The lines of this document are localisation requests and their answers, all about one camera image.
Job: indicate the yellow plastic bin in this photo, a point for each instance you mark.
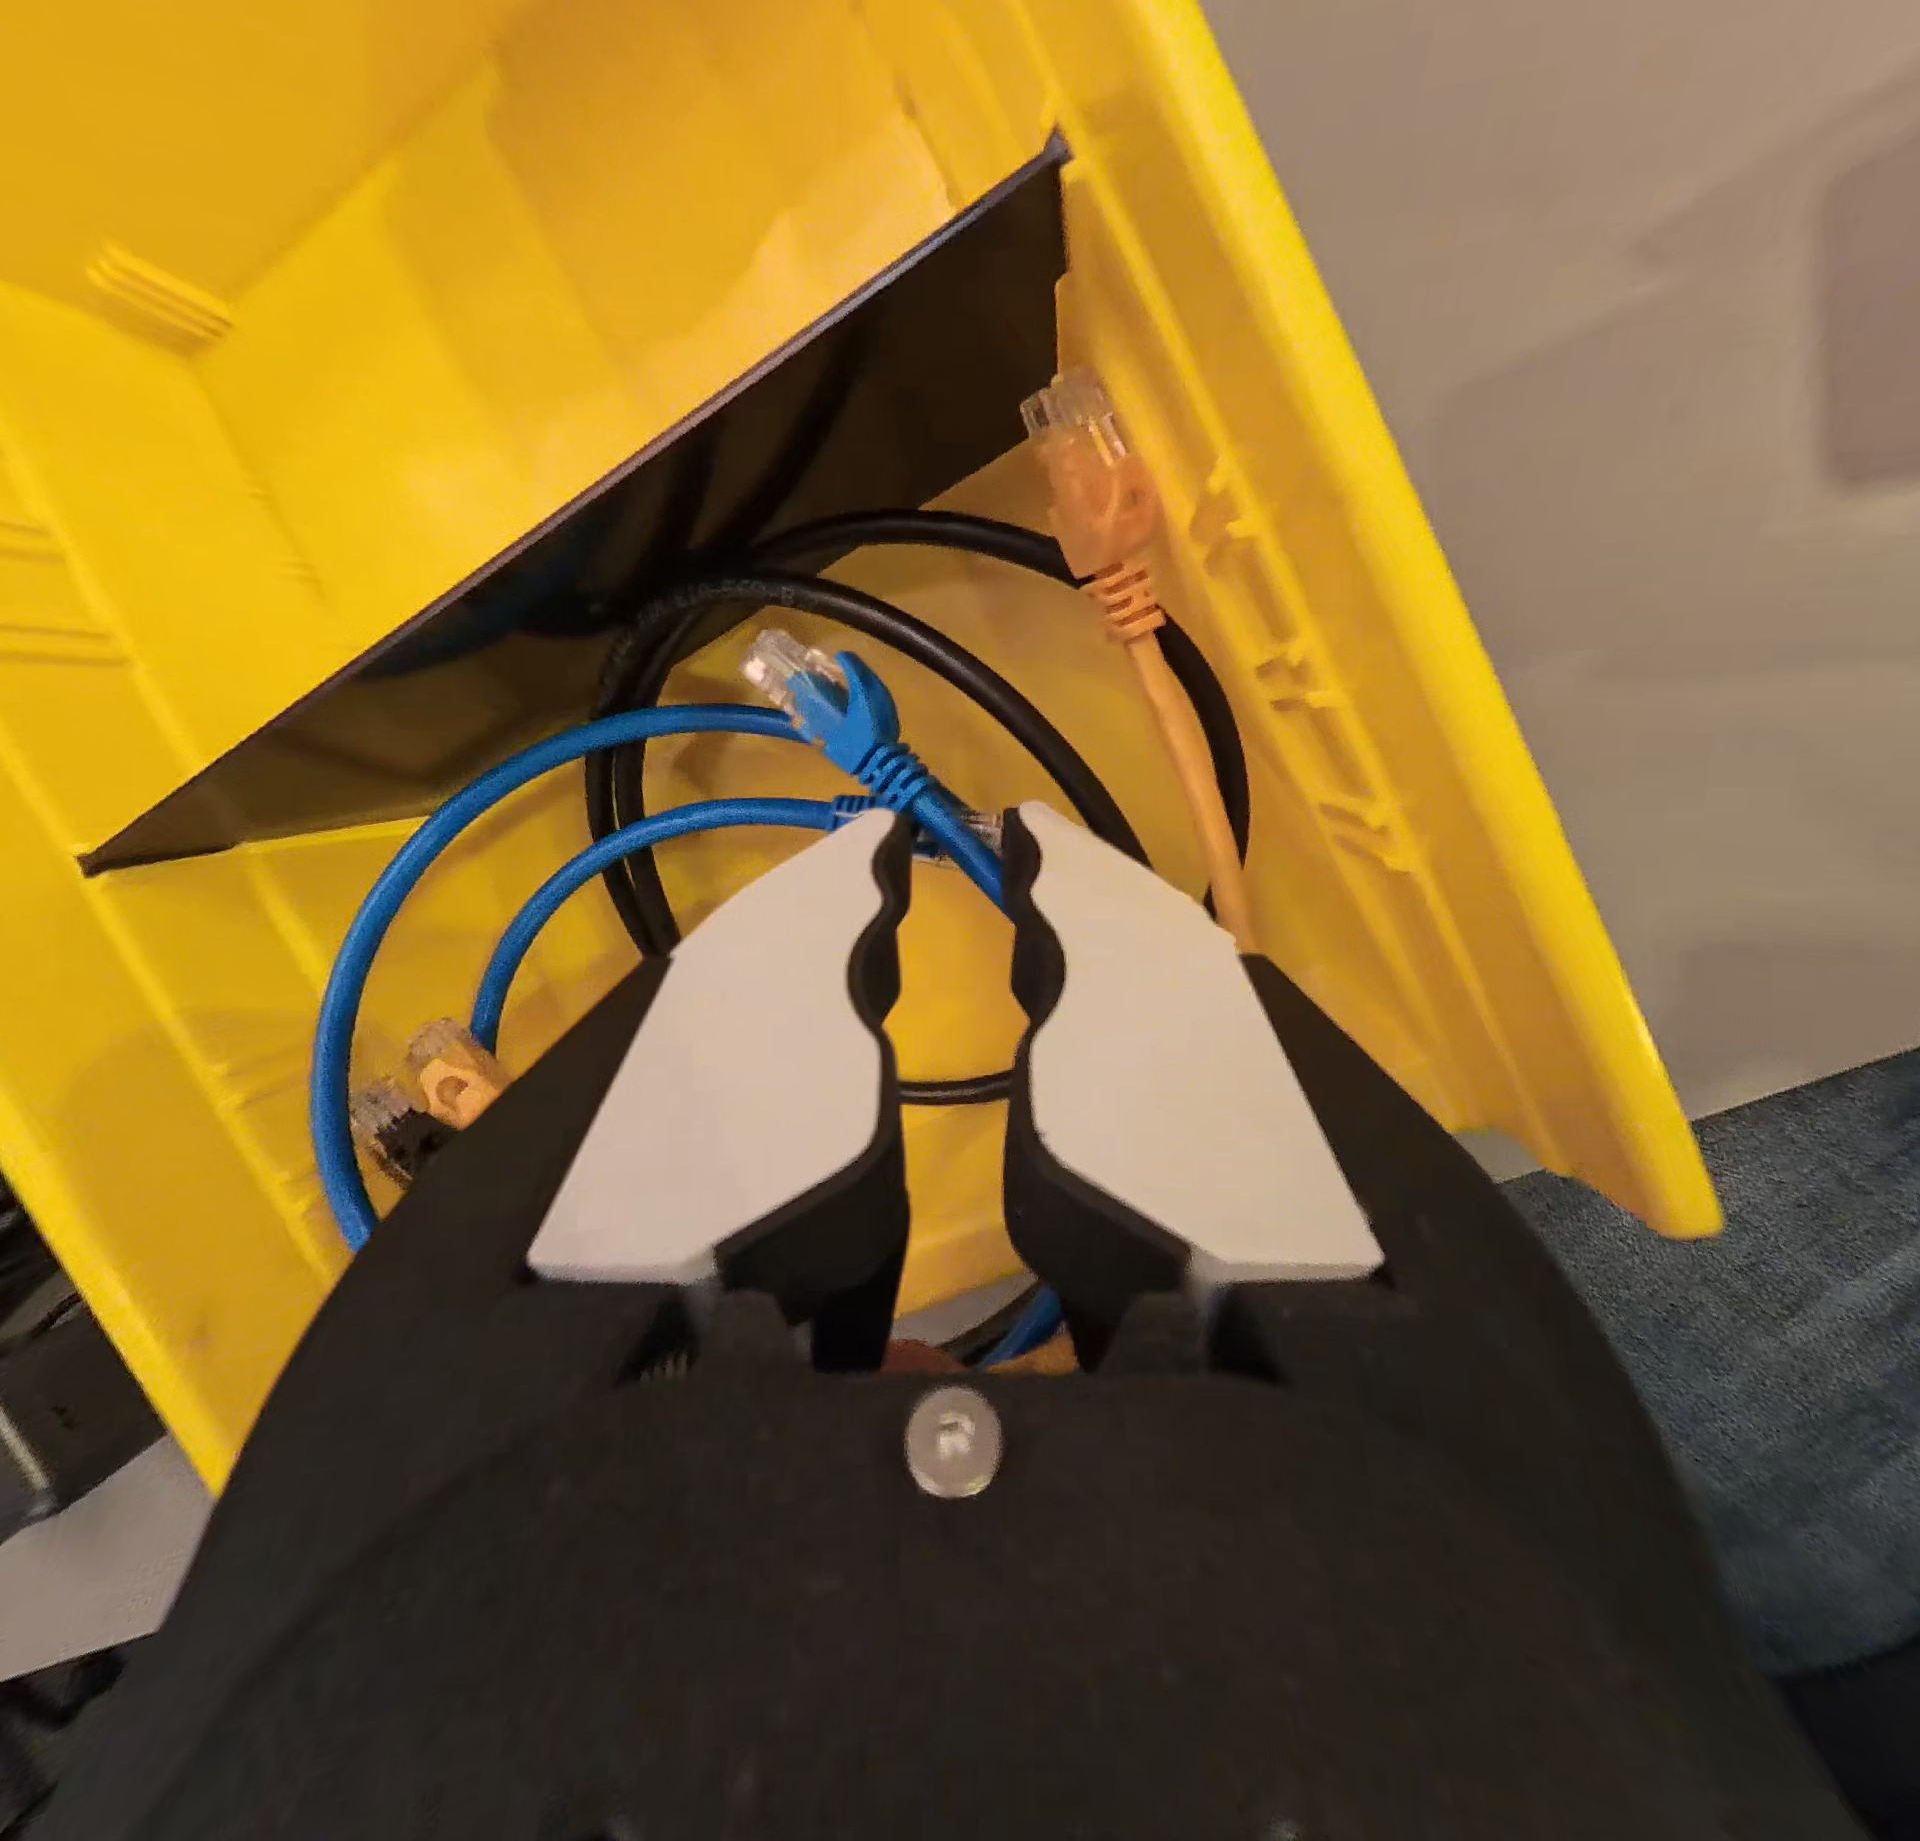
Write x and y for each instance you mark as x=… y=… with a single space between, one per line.
x=447 y=220

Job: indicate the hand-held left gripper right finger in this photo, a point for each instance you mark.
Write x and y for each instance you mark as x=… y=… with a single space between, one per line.
x=1185 y=1075

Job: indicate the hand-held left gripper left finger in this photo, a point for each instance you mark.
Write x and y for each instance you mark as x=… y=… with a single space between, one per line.
x=721 y=1075

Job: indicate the black bin divider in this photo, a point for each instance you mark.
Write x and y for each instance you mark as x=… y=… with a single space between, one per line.
x=825 y=418

